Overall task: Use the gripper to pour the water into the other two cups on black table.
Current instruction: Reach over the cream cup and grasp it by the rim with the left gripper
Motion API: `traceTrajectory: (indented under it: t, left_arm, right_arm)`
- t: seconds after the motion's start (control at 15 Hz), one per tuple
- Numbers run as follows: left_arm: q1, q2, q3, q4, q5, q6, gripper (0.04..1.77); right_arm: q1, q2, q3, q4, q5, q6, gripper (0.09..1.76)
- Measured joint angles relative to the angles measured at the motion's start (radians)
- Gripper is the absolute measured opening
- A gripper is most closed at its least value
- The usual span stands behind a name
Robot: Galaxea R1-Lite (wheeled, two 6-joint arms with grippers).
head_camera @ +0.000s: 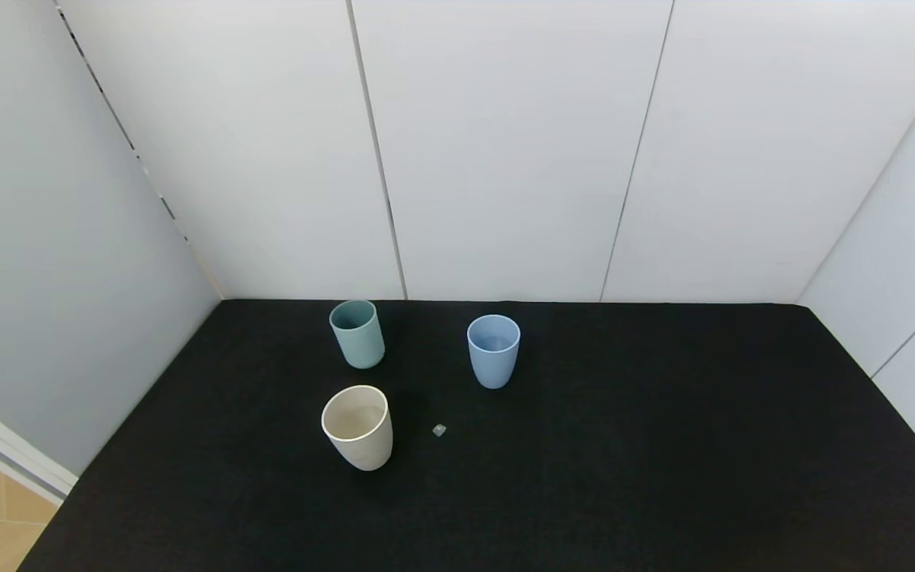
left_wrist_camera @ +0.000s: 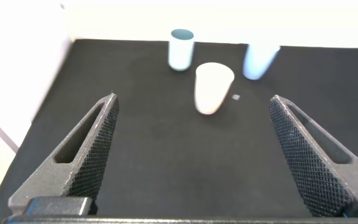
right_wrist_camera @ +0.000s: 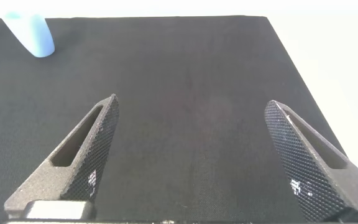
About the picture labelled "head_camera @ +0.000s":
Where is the blue plastic cup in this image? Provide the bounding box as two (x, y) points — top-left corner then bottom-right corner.
(467, 315), (521, 390)

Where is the cream plastic cup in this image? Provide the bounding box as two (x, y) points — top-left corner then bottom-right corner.
(321, 385), (394, 472)

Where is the white baseboard strip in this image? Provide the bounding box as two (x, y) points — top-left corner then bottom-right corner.
(0, 385), (79, 506)

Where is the green plastic cup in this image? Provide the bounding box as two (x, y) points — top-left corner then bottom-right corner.
(329, 300), (386, 369)

